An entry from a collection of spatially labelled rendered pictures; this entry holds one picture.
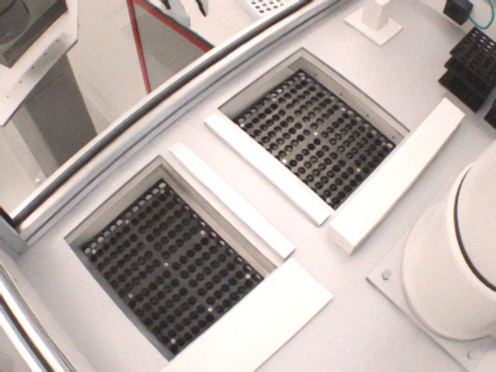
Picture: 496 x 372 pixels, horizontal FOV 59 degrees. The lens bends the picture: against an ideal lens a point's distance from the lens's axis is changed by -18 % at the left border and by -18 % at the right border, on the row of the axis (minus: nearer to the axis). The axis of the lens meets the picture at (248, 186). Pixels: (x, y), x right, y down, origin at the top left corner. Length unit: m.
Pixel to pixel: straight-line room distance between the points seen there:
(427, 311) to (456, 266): 0.14
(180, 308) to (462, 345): 0.41
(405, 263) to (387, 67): 0.37
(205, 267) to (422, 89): 0.48
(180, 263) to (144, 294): 0.08
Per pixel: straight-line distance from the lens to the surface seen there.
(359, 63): 0.89
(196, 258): 0.74
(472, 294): 0.57
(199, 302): 0.72
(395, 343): 0.69
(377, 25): 0.94
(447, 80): 0.93
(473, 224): 0.52
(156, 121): 0.76
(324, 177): 0.80
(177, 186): 0.86
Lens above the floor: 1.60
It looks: 63 degrees down
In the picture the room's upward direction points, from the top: straight up
